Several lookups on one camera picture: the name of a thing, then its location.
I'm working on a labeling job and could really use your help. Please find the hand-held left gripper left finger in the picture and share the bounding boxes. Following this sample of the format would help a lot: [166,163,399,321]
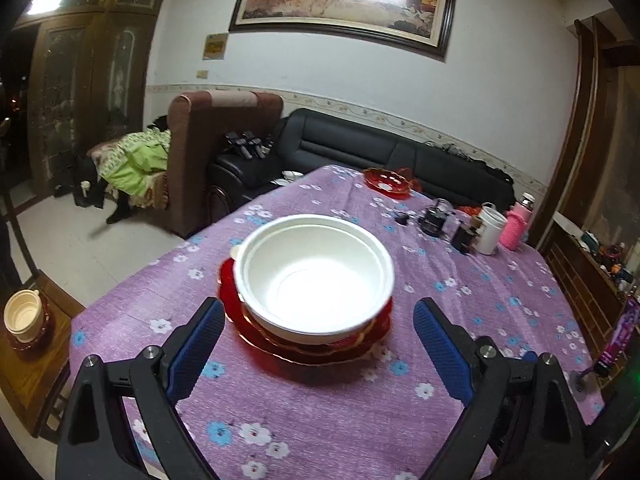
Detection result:
[55,297,226,480]

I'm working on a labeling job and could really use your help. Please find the black bag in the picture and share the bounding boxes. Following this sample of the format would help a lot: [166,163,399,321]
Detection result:
[72,155,108,208]

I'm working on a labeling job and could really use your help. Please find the purple floral tablecloth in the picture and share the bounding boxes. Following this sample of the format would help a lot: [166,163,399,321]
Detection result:
[69,164,608,480]

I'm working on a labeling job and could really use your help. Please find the pink water bottle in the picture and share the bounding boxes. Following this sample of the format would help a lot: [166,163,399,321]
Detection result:
[502,191,536,252]

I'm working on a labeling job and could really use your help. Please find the black leather sofa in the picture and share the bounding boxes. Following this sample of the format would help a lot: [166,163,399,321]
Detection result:
[207,107,516,211]

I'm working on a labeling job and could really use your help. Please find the dark small bottle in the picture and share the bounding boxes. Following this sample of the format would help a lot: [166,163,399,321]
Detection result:
[450,220,481,256]

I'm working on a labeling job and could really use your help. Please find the large red scalloped plate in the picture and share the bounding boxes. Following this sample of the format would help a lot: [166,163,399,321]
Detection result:
[218,257,393,366]

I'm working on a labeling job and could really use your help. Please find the deep white bowl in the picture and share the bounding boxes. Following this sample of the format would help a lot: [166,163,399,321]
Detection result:
[233,214,396,336]

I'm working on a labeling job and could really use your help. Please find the pile of remote controls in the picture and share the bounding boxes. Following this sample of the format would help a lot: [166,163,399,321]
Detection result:
[224,131,273,160]

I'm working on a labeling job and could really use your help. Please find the dark red saucer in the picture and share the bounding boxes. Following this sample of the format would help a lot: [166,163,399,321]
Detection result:
[7,292,51,353]

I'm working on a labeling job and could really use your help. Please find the red plate with gold rim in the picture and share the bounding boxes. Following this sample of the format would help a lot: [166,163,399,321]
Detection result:
[240,300,393,356]

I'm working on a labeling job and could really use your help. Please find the white mug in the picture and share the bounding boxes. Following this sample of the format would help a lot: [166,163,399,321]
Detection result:
[472,202,508,256]

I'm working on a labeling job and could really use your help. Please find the black jar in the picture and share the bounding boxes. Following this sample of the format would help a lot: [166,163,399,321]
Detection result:
[419,199,453,236]

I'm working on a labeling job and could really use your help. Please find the wooden door frame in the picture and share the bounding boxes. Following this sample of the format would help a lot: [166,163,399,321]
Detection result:
[527,15,640,251]

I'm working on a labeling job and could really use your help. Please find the small wall calendar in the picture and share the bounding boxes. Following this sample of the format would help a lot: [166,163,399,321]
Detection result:
[202,32,229,61]

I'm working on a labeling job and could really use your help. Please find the green blanket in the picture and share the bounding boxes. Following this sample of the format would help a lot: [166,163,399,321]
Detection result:
[97,129,172,196]

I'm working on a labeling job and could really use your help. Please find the wooden side table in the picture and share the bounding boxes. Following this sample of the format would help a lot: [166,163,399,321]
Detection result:
[0,270,86,443]

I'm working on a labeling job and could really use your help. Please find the cream cup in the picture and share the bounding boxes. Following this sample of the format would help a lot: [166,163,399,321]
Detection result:
[2,288,46,345]

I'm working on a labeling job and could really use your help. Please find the dark wooden door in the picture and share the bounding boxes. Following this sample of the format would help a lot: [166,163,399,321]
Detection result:
[27,0,172,196]

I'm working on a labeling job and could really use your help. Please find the red glass dish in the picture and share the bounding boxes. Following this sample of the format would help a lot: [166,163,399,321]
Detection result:
[362,166,418,202]

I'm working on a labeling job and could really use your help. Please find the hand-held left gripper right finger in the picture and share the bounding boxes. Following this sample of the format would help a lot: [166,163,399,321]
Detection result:
[412,297,588,480]

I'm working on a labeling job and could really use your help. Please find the brown armchair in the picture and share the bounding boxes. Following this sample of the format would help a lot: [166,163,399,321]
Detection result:
[166,91,284,239]

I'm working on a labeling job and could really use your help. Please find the wooden cabinet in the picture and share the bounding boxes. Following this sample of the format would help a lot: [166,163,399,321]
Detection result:
[542,212,640,361]

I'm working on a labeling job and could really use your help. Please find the purple package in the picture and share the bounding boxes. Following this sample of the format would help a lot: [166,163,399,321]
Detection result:
[592,295,640,378]

